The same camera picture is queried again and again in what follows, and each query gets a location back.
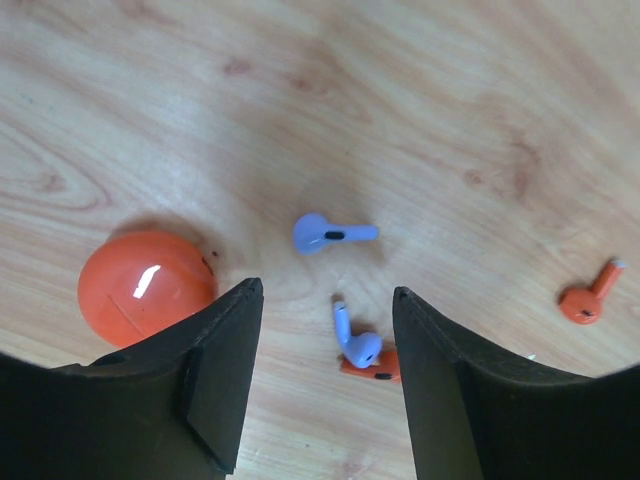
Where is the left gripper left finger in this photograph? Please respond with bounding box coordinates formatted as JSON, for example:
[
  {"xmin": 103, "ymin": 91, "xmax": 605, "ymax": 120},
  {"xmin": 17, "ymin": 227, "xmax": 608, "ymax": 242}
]
[{"xmin": 1, "ymin": 278, "xmax": 264, "ymax": 479}]

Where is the orange earbud top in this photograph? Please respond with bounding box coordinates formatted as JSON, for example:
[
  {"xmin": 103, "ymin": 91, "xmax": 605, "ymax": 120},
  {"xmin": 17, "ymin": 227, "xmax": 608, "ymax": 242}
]
[{"xmin": 558, "ymin": 258, "xmax": 627, "ymax": 325}]

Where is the orange earbud under purple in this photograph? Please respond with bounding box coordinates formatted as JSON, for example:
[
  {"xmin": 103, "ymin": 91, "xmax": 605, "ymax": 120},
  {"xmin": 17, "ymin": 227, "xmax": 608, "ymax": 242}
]
[{"xmin": 340, "ymin": 350, "xmax": 402, "ymax": 384}]

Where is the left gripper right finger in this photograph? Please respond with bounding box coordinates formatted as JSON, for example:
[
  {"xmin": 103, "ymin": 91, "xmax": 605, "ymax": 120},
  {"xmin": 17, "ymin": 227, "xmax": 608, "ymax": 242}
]
[{"xmin": 393, "ymin": 287, "xmax": 639, "ymax": 479}]

